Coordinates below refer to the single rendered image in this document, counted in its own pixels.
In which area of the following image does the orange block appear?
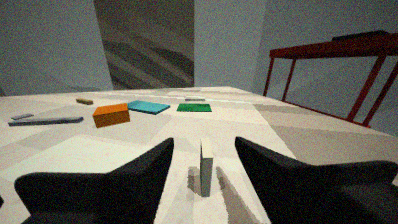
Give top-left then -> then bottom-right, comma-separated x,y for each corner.
92,103 -> 130,128

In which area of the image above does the teal flat rectangular block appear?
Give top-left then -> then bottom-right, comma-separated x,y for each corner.
127,100 -> 170,115

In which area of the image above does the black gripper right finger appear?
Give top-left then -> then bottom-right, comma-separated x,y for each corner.
235,136 -> 398,224

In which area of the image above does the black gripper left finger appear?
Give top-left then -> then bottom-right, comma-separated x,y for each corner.
14,138 -> 174,224

